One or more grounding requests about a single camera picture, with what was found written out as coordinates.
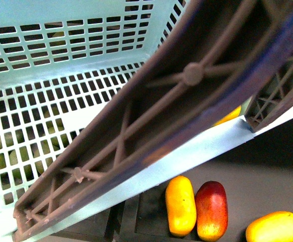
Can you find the yellow mango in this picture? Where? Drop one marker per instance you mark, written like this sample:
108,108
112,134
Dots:
180,204
276,226
232,115

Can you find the light blue plastic basket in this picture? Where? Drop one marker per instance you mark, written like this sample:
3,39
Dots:
61,62

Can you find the yellow mango on shelf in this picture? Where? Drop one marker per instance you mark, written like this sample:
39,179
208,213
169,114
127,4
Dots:
180,204

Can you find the red mango on shelf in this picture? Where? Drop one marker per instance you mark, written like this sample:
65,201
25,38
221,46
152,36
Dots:
212,211

